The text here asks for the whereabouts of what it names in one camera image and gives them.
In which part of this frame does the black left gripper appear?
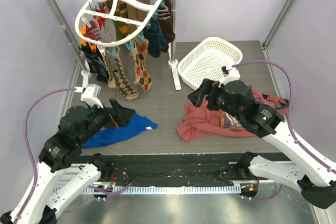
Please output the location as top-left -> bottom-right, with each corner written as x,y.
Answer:
78,98 -> 135,144

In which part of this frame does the brown argyle sock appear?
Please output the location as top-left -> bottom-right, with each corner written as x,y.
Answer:
113,46 -> 139,100
101,18 -> 118,89

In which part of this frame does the black blue sport sock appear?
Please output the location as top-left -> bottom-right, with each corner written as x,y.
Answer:
81,46 -> 109,82

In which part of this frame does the orange argyle sock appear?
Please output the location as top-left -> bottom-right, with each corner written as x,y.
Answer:
129,38 -> 152,91

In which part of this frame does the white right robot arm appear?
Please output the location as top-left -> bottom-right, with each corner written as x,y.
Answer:
187,79 -> 335,209

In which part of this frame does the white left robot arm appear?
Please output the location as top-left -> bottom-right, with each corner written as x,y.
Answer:
1,99 -> 135,223

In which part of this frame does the white clip sock hanger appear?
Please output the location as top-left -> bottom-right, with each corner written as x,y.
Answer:
75,0 -> 164,48

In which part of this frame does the blue cloth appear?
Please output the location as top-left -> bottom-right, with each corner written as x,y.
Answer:
82,113 -> 158,149

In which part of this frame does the red t-shirt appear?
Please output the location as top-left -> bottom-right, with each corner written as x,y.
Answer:
177,89 -> 289,143

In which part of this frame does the white perforated plastic basket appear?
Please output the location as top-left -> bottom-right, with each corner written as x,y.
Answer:
177,37 -> 243,90

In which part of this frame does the navy blue sock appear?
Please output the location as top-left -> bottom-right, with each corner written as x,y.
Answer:
143,18 -> 167,58

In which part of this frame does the maroon purple striped sock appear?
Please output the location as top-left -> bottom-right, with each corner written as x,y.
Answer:
84,20 -> 101,41

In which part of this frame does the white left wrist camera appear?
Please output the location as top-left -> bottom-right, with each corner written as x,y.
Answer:
75,84 -> 103,109

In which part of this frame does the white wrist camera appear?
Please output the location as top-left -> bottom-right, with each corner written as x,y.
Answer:
75,84 -> 103,109
221,66 -> 240,85

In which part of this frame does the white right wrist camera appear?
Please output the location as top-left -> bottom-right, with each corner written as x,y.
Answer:
221,66 -> 240,85

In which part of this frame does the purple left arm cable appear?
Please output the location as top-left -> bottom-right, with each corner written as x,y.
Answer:
12,87 -> 77,224

